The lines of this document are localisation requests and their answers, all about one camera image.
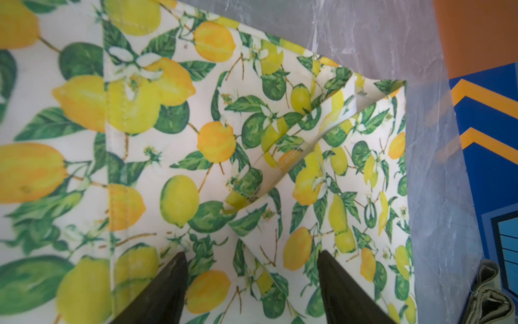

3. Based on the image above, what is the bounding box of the olive green skirt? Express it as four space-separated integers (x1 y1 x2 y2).
461 259 515 324

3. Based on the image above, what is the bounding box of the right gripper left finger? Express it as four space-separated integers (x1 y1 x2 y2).
112 252 188 324

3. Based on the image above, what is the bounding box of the lemon print skirt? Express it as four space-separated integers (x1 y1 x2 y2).
1 1 418 323

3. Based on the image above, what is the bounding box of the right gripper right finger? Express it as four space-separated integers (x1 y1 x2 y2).
317 251 394 324

